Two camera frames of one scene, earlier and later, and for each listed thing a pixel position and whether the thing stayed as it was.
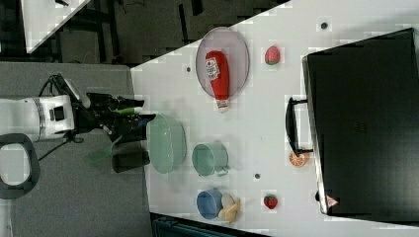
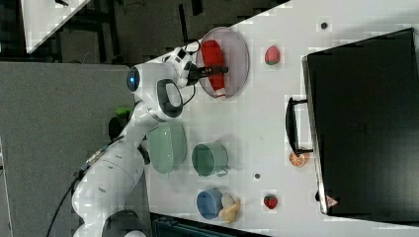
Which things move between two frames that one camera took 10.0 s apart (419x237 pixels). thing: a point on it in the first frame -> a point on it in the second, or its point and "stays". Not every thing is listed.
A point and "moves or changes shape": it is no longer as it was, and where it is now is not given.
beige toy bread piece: x=227 y=214 stays
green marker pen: x=130 y=111 stays
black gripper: x=99 y=109 -> x=195 y=73
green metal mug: x=210 y=158 stays
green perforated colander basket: x=166 y=142 stays
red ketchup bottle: x=217 y=68 moves or changes shape
